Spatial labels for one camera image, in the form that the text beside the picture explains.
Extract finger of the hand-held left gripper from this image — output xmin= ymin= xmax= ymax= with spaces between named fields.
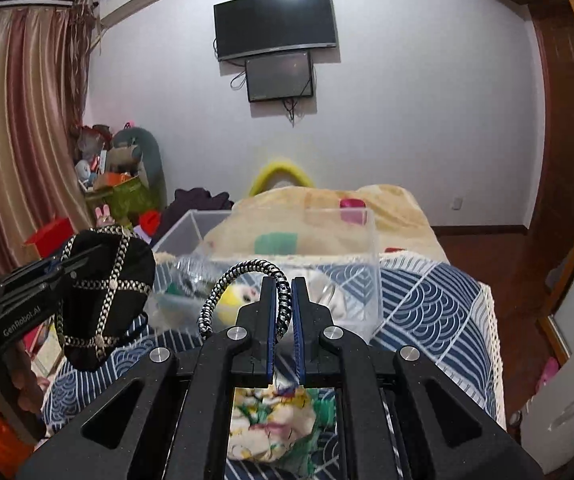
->
xmin=0 ymin=266 xmax=80 ymax=309
xmin=0 ymin=244 xmax=106 ymax=295

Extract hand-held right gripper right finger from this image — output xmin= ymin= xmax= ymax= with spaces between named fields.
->
xmin=291 ymin=276 xmax=558 ymax=480

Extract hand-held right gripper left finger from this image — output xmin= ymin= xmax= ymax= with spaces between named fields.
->
xmin=17 ymin=276 xmax=276 ymax=480

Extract black chain-trimmed handbag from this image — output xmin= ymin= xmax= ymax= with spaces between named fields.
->
xmin=54 ymin=225 xmax=294 ymax=374

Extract clear plastic storage box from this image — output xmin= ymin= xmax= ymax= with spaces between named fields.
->
xmin=148 ymin=207 xmax=384 ymax=342

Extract person's left hand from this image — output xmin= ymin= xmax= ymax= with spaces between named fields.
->
xmin=6 ymin=342 xmax=48 ymax=440

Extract red box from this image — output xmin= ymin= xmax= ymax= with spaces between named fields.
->
xmin=23 ymin=217 xmax=76 ymax=257

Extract yellow plush toy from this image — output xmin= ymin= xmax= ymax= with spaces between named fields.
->
xmin=216 ymin=284 xmax=260 ymax=327

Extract crumpled clear plastic bag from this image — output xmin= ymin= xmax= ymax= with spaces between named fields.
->
xmin=169 ymin=254 xmax=220 ymax=306

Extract floral cloth pouch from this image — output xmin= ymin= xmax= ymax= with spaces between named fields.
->
xmin=228 ymin=369 xmax=342 ymax=467

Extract red cloth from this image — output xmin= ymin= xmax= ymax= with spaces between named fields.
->
xmin=139 ymin=211 xmax=164 ymax=235

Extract green cardboard box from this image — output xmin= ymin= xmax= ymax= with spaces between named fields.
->
xmin=111 ymin=175 xmax=156 ymax=217

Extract pink plastic item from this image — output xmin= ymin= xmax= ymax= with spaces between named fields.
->
xmin=339 ymin=198 xmax=368 ymax=225

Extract blue wave-pattern bedsheet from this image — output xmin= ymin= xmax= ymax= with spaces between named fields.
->
xmin=42 ymin=252 xmax=500 ymax=480

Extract dark purple clothes pile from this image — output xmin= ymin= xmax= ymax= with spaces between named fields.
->
xmin=158 ymin=187 xmax=236 ymax=242

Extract striped brown curtain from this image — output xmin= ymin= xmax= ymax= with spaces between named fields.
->
xmin=0 ymin=6 xmax=95 ymax=281

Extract beige fleece blanket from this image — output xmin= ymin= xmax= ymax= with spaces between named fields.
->
xmin=202 ymin=184 xmax=452 ymax=267

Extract grey-green plush toy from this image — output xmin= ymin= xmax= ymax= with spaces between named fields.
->
xmin=111 ymin=127 xmax=166 ymax=207

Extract pink slippers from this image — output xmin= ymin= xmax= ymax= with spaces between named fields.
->
xmin=536 ymin=357 xmax=560 ymax=395

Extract white cabinet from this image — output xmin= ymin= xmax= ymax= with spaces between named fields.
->
xmin=516 ymin=345 xmax=574 ymax=480

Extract black monitor cables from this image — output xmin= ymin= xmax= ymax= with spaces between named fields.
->
xmin=213 ymin=37 xmax=318 ymax=128

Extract small wall monitor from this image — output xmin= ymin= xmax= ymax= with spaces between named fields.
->
xmin=244 ymin=50 xmax=316 ymax=104

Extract large wall television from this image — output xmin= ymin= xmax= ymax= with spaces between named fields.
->
xmin=213 ymin=0 xmax=339 ymax=63

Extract wooden door frame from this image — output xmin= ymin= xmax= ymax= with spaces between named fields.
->
xmin=456 ymin=0 xmax=574 ymax=361

